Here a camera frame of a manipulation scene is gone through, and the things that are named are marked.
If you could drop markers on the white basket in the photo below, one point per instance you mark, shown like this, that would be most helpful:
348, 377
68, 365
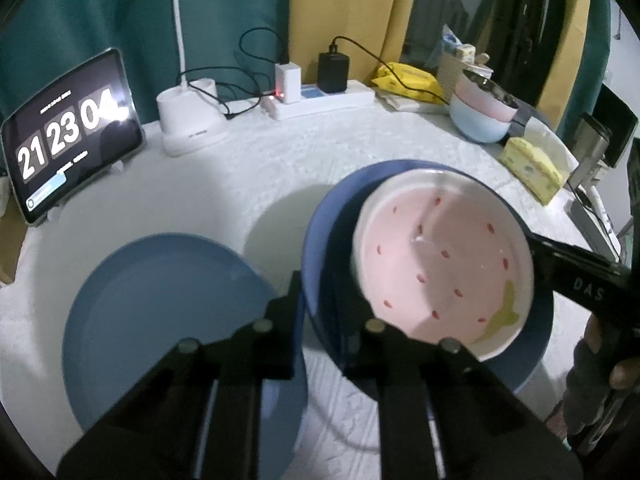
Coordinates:
450, 72

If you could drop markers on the tablet showing clock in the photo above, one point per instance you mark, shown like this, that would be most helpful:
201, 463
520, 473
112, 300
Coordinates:
70, 135

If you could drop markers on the teal curtain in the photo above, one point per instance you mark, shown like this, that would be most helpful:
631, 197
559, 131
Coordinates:
600, 60
100, 10

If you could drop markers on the pink steel-lined bowl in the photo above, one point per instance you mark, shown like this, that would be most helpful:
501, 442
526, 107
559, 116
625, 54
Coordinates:
487, 102

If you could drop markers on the cardboard box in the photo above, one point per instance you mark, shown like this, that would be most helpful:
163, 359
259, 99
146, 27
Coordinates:
10, 250

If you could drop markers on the yellow curtain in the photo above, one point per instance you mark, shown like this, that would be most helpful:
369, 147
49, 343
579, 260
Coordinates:
570, 35
350, 0

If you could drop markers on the black charger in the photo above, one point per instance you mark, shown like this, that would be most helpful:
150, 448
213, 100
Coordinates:
334, 72

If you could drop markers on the blue snack packet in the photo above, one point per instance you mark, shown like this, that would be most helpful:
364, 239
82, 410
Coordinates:
451, 40

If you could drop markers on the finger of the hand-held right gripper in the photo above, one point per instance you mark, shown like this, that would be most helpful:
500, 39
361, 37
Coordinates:
565, 249
585, 287

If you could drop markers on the yellow white snack packet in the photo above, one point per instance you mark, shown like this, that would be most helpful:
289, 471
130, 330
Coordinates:
466, 52

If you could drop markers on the white charger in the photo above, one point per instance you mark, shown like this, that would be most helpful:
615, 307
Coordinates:
287, 80

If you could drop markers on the yellow wipes packet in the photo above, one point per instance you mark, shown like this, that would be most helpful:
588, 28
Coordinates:
407, 80

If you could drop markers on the steel thermos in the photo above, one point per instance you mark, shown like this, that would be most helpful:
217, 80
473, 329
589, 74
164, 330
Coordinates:
590, 155

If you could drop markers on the black monitor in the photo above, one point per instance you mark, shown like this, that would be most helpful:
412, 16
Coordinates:
620, 125

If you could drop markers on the yellow floral tissue pack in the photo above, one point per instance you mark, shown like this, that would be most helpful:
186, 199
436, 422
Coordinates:
532, 170

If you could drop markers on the grey cloth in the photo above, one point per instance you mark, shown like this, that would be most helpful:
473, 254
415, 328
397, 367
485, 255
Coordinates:
532, 117

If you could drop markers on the large blue bowl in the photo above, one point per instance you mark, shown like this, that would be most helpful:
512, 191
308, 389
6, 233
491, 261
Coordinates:
327, 260

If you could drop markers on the blue plate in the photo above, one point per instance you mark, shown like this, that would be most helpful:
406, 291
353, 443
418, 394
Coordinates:
165, 300

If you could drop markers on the person's right hand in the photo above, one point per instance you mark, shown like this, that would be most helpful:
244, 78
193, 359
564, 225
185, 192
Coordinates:
625, 375

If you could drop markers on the dark glass window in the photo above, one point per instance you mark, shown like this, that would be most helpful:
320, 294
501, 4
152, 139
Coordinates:
435, 10

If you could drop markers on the light blue bowl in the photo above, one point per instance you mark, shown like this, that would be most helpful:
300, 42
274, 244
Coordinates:
475, 127

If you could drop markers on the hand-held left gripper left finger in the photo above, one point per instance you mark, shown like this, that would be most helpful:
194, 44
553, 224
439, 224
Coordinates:
200, 390

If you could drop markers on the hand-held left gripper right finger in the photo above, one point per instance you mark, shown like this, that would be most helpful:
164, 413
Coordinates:
440, 400

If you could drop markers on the white power strip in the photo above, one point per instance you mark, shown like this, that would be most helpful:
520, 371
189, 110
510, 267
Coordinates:
325, 102

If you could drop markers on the pink dotted bowl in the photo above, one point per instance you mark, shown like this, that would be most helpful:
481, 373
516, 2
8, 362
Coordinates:
440, 260

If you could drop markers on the white desk lamp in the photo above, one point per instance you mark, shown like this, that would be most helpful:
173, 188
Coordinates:
190, 120

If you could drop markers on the black smartphone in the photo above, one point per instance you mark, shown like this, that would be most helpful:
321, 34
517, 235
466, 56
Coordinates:
597, 230

